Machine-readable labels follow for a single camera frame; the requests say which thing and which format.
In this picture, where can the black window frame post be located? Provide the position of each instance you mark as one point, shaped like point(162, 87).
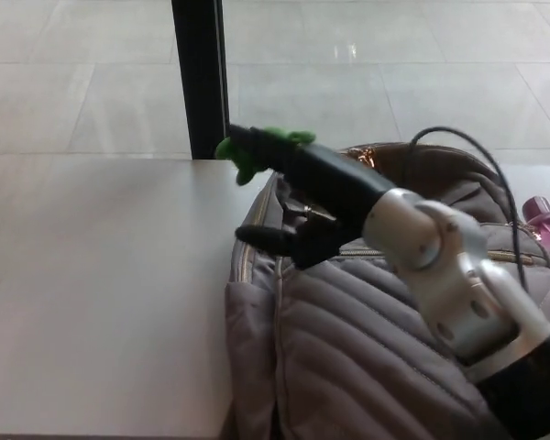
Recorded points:
point(199, 78)

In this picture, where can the pink transparent bottle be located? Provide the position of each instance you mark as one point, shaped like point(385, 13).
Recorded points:
point(538, 207)

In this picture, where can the grey quilted backpack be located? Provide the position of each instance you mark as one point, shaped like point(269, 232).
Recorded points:
point(348, 330)

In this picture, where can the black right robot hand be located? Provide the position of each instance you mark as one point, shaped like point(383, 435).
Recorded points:
point(334, 179)

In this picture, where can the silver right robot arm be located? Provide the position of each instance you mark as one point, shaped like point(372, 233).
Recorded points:
point(440, 234)

